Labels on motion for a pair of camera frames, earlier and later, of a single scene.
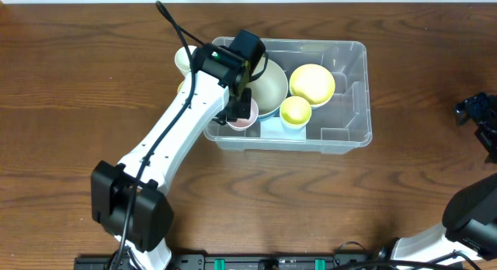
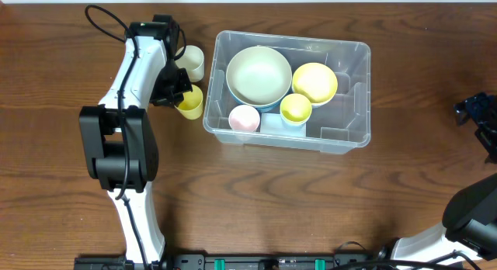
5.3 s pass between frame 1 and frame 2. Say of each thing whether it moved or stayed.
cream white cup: stayed
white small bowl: stayed
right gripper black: stayed
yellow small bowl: stayed
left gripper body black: moved
